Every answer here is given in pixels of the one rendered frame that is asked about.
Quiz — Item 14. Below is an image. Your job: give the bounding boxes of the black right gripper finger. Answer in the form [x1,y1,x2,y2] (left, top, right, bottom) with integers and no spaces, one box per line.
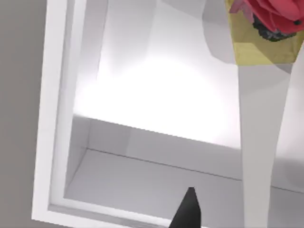
[169,187,202,228]

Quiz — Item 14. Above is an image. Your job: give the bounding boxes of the yellow pot with red flower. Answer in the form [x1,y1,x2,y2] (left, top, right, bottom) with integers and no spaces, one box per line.
[225,0,304,67]

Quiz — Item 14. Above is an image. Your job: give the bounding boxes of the white sink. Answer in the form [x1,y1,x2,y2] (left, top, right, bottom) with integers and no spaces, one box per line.
[31,0,304,228]

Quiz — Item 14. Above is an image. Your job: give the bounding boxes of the tall white tap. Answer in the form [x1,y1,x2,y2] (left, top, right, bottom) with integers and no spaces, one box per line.
[238,62,294,228]

